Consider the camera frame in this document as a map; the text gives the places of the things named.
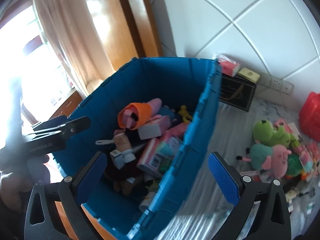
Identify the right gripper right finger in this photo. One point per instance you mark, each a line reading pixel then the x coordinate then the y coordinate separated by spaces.
pixel 272 220

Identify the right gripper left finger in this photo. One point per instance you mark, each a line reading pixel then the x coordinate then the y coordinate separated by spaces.
pixel 42 219

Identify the orange pig plush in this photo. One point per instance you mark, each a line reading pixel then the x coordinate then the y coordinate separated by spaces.
pixel 137 114

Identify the blue feather duster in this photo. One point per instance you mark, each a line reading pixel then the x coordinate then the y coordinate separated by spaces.
pixel 104 142

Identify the person left hand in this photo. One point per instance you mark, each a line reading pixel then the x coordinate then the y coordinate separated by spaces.
pixel 20 179

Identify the pink pig plush green dress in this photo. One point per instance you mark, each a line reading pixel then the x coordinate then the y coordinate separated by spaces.
pixel 273 158

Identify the green frog plush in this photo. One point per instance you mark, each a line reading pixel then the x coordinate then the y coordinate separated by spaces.
pixel 278 133

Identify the red toy suitcase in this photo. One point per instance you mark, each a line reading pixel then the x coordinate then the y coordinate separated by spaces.
pixel 309 117

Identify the pink teal carton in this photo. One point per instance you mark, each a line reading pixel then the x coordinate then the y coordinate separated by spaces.
pixel 168 146

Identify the beige curtain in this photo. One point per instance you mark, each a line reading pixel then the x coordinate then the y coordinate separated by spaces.
pixel 69 28

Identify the yellow toy figure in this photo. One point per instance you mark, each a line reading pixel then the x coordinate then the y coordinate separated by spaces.
pixel 186 117

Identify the black gift box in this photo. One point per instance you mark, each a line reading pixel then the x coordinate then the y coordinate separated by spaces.
pixel 237 92

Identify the yellow small box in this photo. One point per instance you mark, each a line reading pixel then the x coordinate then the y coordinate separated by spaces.
pixel 249 75

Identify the blue plastic storage crate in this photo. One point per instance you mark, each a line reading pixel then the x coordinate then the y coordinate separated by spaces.
pixel 194 83

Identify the pink tissue pack on box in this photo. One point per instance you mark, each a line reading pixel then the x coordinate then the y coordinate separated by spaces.
pixel 229 67

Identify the wall socket strip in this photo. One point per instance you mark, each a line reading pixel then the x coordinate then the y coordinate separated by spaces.
pixel 276 83

